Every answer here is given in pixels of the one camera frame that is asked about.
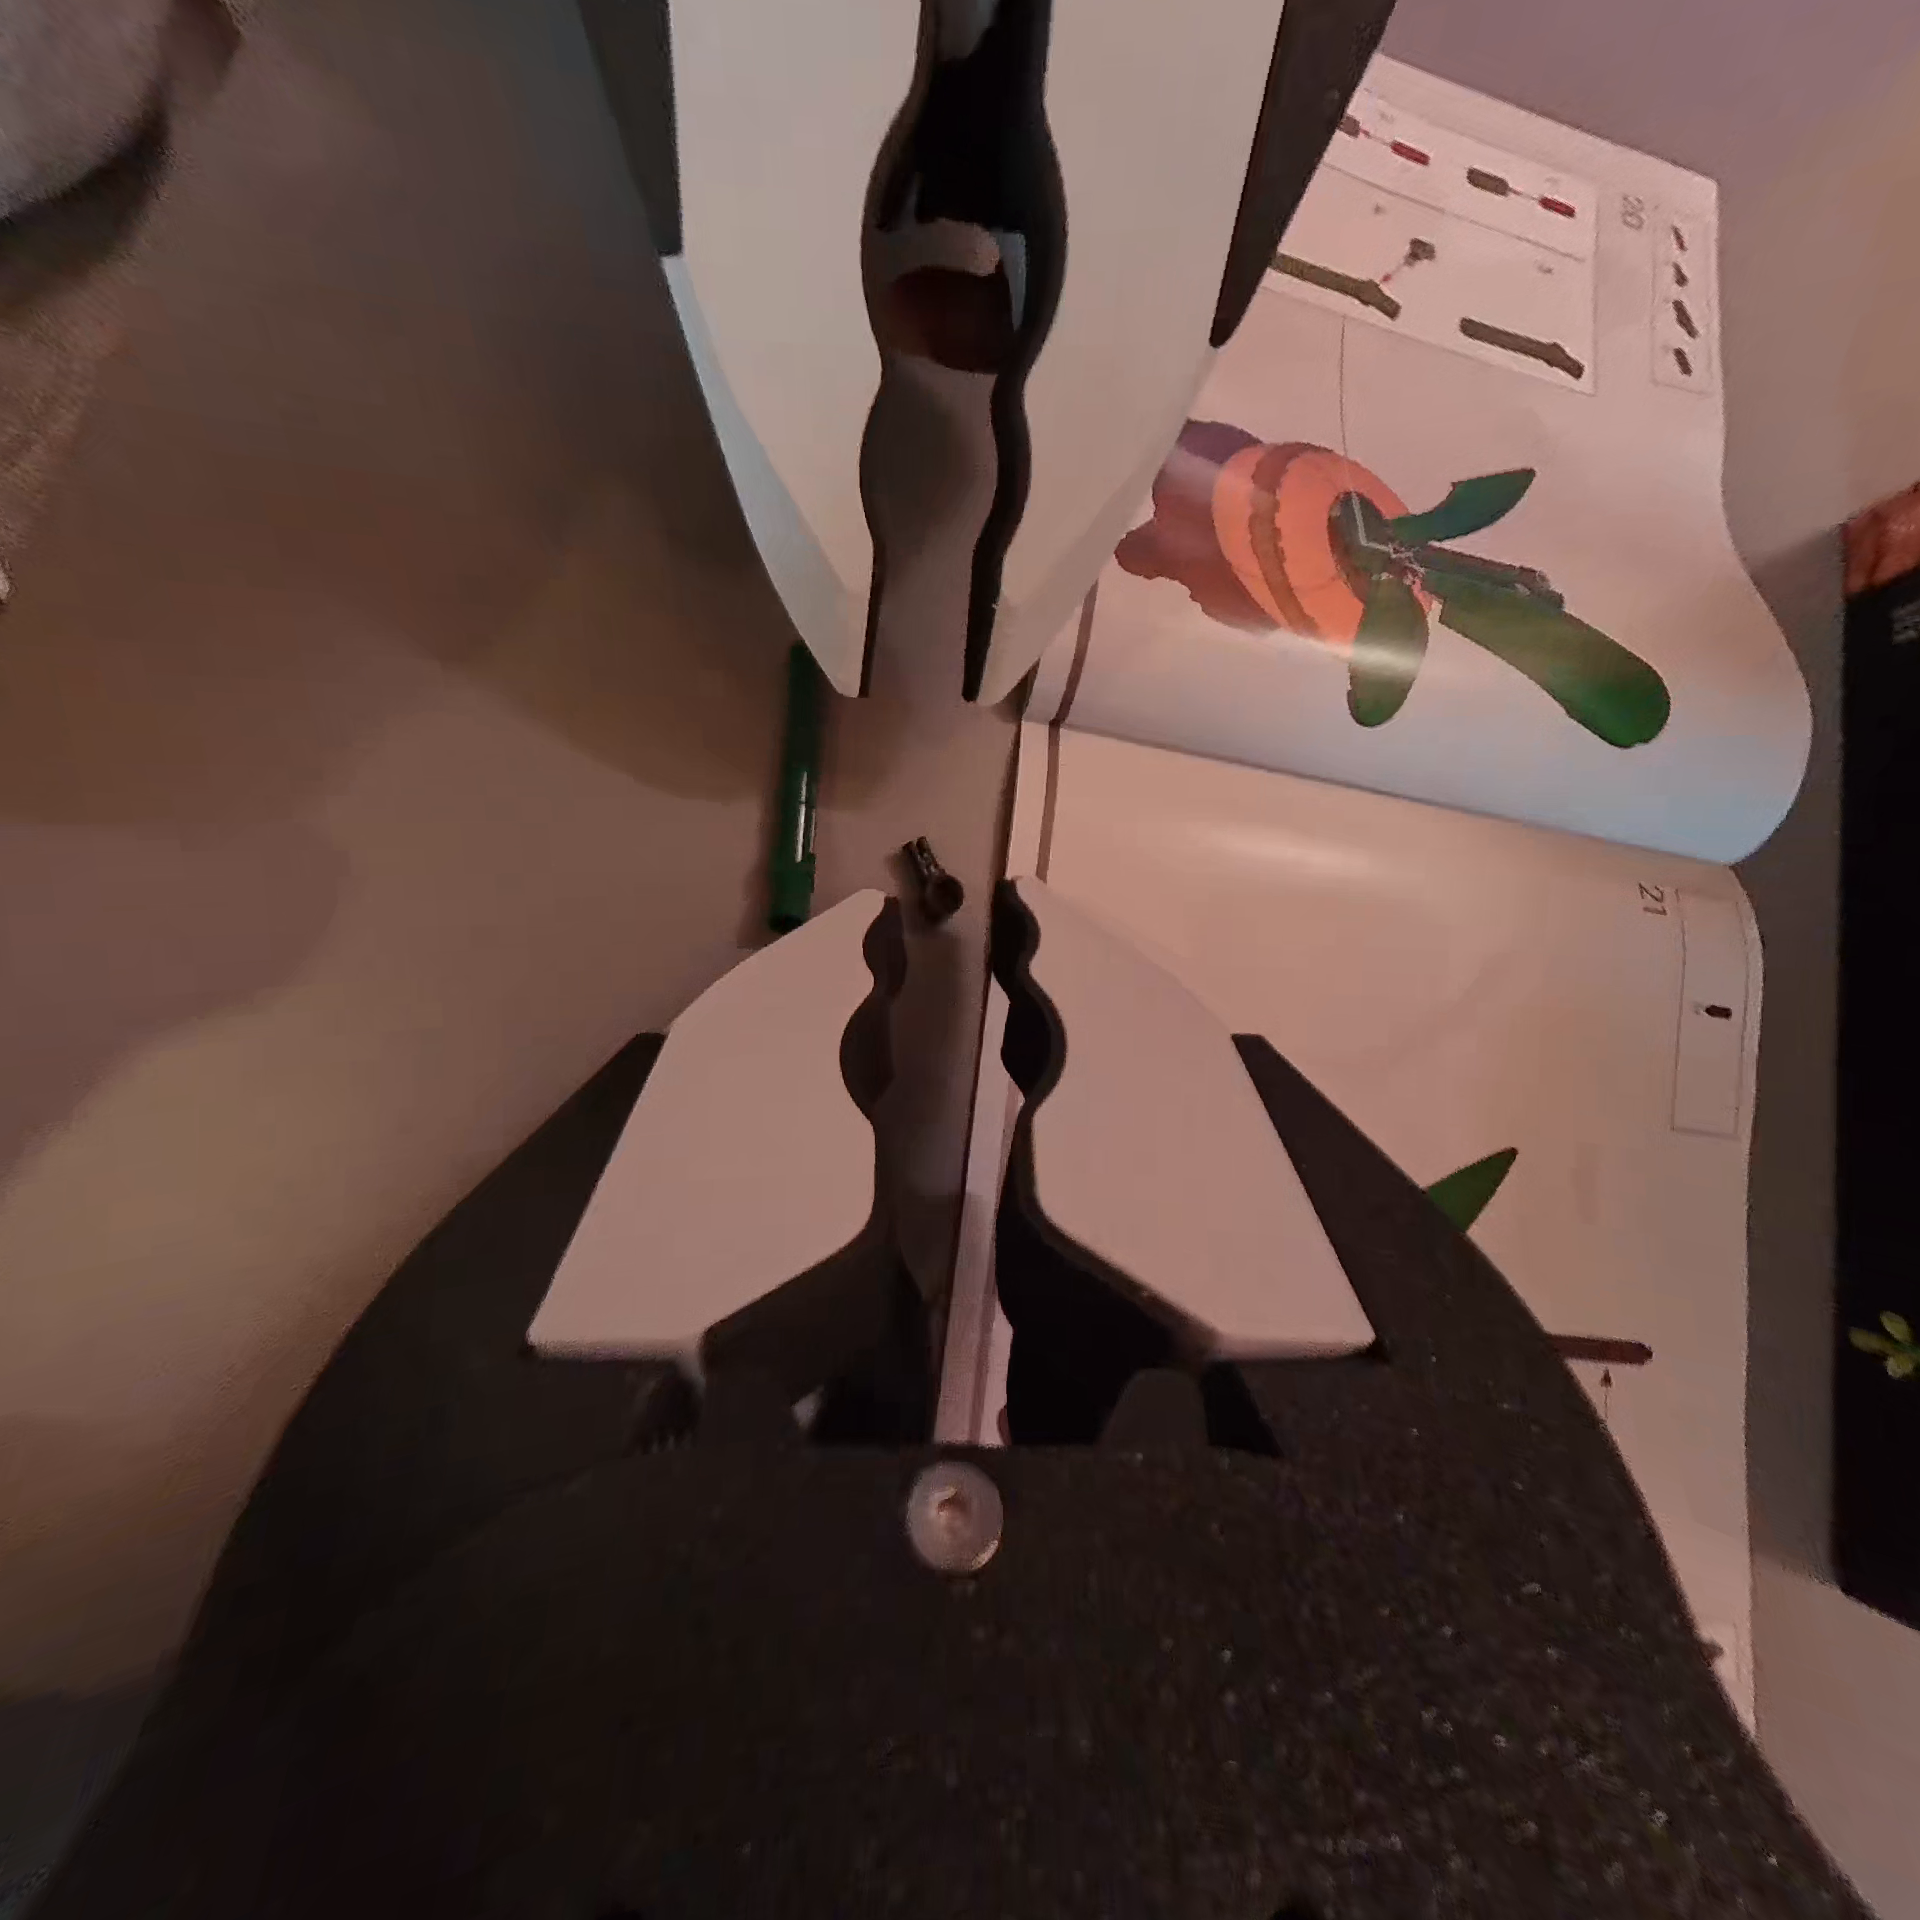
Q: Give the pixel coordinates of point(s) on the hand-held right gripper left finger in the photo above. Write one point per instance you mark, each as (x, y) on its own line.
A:
(720, 1171)

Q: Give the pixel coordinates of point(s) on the black orchid toy set box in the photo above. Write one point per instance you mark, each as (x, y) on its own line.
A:
(1881, 1050)

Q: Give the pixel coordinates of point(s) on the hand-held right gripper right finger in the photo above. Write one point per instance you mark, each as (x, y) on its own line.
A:
(1184, 1171)

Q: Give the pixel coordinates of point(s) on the dark green toy stem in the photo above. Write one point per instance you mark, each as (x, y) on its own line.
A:
(796, 809)

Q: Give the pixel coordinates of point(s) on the small black toy connector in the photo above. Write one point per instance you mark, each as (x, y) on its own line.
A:
(932, 885)

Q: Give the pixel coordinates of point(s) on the grey desk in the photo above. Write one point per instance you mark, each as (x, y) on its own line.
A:
(376, 750)

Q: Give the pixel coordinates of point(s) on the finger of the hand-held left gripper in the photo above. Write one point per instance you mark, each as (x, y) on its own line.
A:
(779, 299)
(1140, 225)

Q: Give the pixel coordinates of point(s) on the open building instruction booklet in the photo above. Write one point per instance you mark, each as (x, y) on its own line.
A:
(1348, 974)

